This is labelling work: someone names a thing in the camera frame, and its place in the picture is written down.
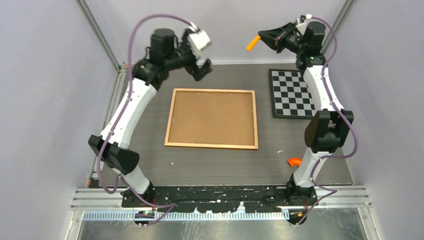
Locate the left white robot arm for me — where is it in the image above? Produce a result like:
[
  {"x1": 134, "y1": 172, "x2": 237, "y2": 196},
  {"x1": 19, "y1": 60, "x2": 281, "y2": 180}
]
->
[{"x1": 88, "y1": 28, "x2": 212, "y2": 207}]

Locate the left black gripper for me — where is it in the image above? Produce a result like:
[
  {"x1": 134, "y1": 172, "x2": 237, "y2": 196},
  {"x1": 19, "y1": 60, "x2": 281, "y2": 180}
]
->
[{"x1": 166, "y1": 30, "x2": 213, "y2": 81}]

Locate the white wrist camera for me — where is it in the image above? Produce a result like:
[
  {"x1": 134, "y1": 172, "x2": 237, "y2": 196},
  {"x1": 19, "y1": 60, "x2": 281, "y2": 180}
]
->
[
  {"x1": 294, "y1": 14, "x2": 312, "y2": 35},
  {"x1": 187, "y1": 30, "x2": 212, "y2": 52}
]

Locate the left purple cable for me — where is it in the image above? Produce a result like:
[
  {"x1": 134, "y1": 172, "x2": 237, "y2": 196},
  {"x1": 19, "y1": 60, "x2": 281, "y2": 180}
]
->
[{"x1": 95, "y1": 13, "x2": 200, "y2": 227}]

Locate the black white chessboard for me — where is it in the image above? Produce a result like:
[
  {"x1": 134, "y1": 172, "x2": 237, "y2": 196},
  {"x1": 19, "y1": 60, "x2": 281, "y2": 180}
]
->
[{"x1": 268, "y1": 69, "x2": 316, "y2": 119}]

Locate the orange tool handle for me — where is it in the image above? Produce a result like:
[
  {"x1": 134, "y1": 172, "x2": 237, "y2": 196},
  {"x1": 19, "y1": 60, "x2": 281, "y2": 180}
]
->
[{"x1": 246, "y1": 35, "x2": 261, "y2": 52}]

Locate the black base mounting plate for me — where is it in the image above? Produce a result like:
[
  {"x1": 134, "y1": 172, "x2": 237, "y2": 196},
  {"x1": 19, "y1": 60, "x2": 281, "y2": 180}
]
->
[{"x1": 121, "y1": 185, "x2": 319, "y2": 215}]

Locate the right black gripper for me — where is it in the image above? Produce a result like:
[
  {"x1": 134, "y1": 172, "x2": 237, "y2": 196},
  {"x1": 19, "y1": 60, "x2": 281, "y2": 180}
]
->
[{"x1": 257, "y1": 22, "x2": 306, "y2": 55}]

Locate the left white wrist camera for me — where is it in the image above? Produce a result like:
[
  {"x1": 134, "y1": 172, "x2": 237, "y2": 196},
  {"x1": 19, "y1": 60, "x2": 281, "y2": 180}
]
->
[{"x1": 187, "y1": 30, "x2": 212, "y2": 52}]

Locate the orange curved plastic piece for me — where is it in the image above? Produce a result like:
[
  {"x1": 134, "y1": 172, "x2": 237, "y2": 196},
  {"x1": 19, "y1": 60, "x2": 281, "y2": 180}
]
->
[{"x1": 287, "y1": 157, "x2": 302, "y2": 167}]

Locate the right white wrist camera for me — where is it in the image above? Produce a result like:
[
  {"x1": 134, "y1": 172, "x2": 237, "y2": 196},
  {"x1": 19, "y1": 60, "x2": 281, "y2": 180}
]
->
[{"x1": 294, "y1": 14, "x2": 312, "y2": 35}]

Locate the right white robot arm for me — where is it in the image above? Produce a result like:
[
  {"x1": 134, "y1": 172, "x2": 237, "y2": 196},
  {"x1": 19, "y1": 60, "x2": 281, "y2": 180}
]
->
[{"x1": 257, "y1": 17, "x2": 354, "y2": 205}]

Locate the wooden picture frame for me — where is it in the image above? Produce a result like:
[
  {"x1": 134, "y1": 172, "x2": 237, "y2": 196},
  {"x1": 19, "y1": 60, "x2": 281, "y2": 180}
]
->
[{"x1": 164, "y1": 88, "x2": 259, "y2": 150}]

